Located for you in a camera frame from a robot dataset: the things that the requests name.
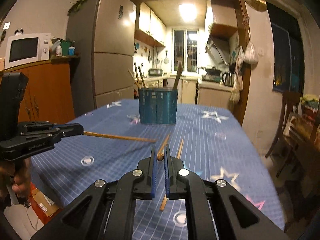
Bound gold round wall clock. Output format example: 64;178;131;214
243;0;267;12

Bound white microwave oven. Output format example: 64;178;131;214
4;33;52;70

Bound wooden chair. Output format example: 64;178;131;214
265;91;302;178

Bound steel electric kettle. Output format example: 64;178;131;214
222;72;235;87

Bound wooden sideboard cabinet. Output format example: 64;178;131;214
0;55;80;135

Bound dark wooden side table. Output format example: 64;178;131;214
282;120;320;230

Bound blue star-print tablecloth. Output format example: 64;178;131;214
30;97;287;240

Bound grey refrigerator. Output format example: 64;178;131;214
65;0;137;110

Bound yellow folded cloth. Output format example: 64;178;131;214
300;94;320;110

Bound black wok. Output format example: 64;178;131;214
197;66;220;75

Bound person's left hand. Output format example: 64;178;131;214
0;159;32;199

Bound dark room window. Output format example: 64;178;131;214
271;2;305;93

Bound hanging kitchen cloth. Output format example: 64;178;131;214
230;46;244;103

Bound kitchen base cabinets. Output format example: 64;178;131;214
132;76;234;110

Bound green plastic container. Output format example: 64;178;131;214
60;41;71;55

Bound bunch of wooden chopsticks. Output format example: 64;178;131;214
127;62;183;90

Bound steel range hood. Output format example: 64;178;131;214
205;35;230;65

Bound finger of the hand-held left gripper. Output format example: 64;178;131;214
19;121;62;132
21;123;84;140

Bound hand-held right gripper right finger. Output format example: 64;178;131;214
164;144;290;240

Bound cardboard box on floor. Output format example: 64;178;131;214
30;182;60;217

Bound teal metal utensil holder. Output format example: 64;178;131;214
138;87;178;125

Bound kitchen wall cabinets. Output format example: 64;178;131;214
135;2;167;47

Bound kitchen window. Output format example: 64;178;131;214
172;29;200;74

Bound brown wooden chopstick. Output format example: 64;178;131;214
176;139;184;159
157;134;171;212
83;131;158;143

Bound round ceiling light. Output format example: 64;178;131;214
179;4;197;22

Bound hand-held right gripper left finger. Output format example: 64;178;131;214
31;145;158;240

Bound white plastic bag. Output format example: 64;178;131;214
244;41;259;64

